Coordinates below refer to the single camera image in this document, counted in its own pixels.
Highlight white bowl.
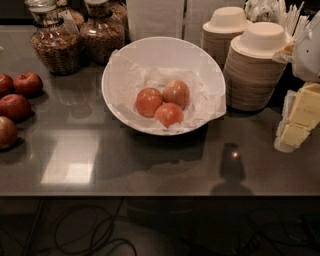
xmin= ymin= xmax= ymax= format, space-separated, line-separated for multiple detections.
xmin=101 ymin=36 xmax=227 ymax=137

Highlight stack paper bowls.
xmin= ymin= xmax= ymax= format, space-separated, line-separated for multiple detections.
xmin=223 ymin=22 xmax=287 ymax=112
xmin=201 ymin=6 xmax=250 ymax=68

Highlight white plastic cutlery bunch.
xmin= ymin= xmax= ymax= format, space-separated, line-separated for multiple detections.
xmin=244 ymin=0 xmax=309 ymax=38

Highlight red apple top table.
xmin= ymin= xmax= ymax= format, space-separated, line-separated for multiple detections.
xmin=13 ymin=72 xmax=43 ymax=98

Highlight white napkin holder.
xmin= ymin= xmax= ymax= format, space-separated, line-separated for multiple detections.
xmin=126 ymin=0 xmax=246 ymax=45

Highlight white paper liner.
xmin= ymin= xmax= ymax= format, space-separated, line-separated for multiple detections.
xmin=104 ymin=49 xmax=227 ymax=132

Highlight back glass jar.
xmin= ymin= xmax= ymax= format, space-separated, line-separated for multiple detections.
xmin=57 ymin=0 xmax=84 ymax=30

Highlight glass jar with granola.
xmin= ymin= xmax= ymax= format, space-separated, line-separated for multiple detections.
xmin=80 ymin=0 xmax=125 ymax=65
xmin=24 ymin=0 xmax=81 ymax=75

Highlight black cable on floor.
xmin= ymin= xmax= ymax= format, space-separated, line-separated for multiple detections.
xmin=0 ymin=197 xmax=138 ymax=256

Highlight glass jar with granola left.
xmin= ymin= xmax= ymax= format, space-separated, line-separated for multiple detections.
xmin=24 ymin=0 xmax=81 ymax=75

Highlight back stack paper bowls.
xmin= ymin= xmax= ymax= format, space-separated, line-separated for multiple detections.
xmin=201 ymin=6 xmax=250 ymax=68

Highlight red apple far left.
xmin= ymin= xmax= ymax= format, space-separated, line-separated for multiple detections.
xmin=0 ymin=73 xmax=14 ymax=97

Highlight glass jar with granola right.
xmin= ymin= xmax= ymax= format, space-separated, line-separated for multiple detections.
xmin=80 ymin=0 xmax=125 ymax=65

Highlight red apple table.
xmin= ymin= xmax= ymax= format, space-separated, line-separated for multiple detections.
xmin=13 ymin=72 xmax=43 ymax=98
xmin=0 ymin=94 xmax=31 ymax=122

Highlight red apple middle table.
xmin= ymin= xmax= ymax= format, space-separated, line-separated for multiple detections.
xmin=0 ymin=94 xmax=31 ymax=122

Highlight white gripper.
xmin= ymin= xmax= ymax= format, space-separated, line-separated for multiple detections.
xmin=272 ymin=11 xmax=320 ymax=153

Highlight red apple bottom left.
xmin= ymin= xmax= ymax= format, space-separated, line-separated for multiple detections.
xmin=0 ymin=116 xmax=18 ymax=150

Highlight front stack paper bowls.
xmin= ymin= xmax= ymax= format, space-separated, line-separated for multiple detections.
xmin=223 ymin=22 xmax=287 ymax=112

